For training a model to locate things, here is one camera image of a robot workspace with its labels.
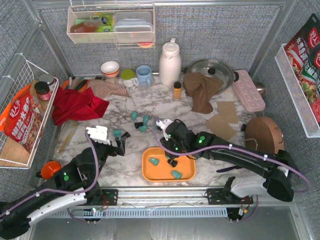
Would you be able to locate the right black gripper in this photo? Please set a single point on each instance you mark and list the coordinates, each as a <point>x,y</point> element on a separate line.
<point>166,149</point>

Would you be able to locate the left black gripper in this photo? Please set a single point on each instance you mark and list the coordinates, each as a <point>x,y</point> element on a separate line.
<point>116,149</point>

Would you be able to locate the black coffee capsule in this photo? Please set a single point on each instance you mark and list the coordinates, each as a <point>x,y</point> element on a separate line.
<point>125,136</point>
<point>138,124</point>
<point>172,162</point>

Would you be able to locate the orange plastic tray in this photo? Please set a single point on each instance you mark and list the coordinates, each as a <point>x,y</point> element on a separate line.
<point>157,167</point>

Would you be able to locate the tan scouring pad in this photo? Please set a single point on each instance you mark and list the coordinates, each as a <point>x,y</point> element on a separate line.
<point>227,110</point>
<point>219,127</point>

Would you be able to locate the brown cloth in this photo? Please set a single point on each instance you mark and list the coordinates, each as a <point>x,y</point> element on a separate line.
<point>201,89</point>

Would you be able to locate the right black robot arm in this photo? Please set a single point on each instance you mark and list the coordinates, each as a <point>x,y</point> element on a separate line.
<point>272,169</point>

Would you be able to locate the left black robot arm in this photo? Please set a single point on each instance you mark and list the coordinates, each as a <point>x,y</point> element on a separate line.
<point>74,184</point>

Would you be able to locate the orange spice bottle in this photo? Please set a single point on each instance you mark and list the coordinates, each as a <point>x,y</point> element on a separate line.
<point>177,89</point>

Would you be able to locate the striped beige cloth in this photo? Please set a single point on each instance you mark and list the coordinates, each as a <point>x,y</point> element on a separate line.
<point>102,89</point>

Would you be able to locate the red cloth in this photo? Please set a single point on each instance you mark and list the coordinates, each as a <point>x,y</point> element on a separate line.
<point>77,106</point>

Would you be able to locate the green lid white cup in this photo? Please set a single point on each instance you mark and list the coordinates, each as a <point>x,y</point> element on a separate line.
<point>128,78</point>

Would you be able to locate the blue mug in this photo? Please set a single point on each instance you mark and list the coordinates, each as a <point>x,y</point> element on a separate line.
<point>144,75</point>

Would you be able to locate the white orange striped bowl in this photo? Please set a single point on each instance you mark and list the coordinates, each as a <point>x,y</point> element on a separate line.
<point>110,69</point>

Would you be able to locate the black small lid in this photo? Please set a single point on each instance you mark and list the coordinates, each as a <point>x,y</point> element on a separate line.
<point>243,128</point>

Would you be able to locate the white thermos jug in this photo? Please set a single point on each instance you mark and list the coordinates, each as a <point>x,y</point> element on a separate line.
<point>170,63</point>

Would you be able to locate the orange cup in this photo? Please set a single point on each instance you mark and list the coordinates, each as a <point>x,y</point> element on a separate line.
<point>49,169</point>

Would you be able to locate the steel pot with lid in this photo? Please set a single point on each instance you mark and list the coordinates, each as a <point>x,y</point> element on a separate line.
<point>215,69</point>

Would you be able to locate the round wooden board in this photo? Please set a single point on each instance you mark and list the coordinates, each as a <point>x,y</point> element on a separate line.
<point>263,135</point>

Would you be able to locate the pink egg tray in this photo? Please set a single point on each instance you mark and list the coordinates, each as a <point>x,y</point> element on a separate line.
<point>247,93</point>

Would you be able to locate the silver lid glass jar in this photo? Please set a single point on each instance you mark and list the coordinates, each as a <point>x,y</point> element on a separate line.
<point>47,78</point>

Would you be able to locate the red snack bag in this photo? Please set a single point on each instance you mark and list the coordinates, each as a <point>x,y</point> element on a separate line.
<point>20,121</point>

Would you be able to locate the clear plastic food container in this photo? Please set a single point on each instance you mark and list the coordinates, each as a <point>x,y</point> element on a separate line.
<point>133,26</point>

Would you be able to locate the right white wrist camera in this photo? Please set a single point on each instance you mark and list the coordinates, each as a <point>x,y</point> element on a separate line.
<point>163,124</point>

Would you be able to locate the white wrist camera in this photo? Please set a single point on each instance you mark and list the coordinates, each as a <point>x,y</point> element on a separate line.
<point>99,134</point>
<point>163,124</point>

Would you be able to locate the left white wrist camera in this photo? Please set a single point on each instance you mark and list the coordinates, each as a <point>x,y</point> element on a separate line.
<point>99,134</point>

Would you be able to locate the purple handled knife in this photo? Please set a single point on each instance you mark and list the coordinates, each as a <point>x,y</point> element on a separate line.
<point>227,169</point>

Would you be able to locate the white wire wall basket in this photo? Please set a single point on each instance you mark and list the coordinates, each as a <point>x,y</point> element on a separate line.
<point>12,154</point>

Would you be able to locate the cream wall shelf basket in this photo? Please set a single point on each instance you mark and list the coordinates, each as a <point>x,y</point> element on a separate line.
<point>81,29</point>

